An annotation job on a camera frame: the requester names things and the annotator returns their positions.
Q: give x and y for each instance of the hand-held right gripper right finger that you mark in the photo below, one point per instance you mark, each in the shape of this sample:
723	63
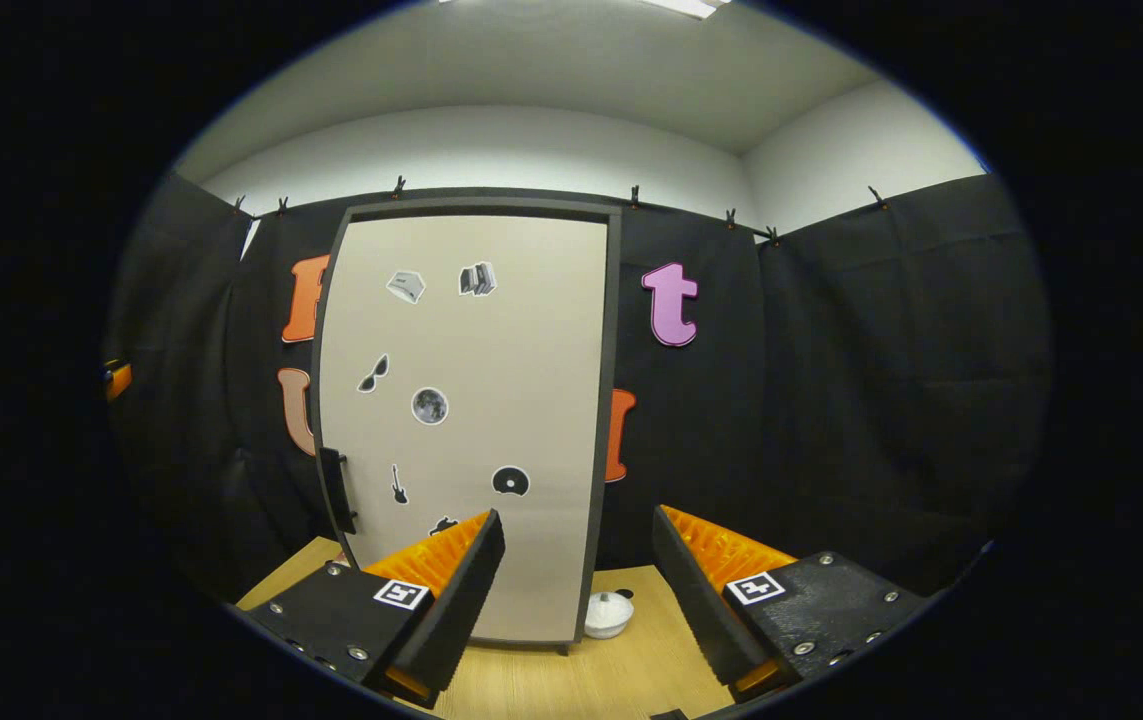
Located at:
701	620

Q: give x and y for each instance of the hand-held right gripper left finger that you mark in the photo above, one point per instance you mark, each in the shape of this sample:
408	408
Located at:
461	620

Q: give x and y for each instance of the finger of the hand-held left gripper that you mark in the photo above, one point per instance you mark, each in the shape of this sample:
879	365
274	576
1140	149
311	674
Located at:
119	381

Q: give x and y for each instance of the beige cabinet door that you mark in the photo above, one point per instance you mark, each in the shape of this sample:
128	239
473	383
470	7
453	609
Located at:
531	350

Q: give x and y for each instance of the grey cabinet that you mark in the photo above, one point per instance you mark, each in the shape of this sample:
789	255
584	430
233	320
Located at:
481	206

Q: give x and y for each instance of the white round container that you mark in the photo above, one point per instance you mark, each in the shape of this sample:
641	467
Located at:
608	618

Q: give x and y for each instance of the black backdrop cloth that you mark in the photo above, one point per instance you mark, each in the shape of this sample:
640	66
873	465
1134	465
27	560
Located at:
881	400

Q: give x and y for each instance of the ceiling light panel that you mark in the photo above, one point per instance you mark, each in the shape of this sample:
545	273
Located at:
686	6

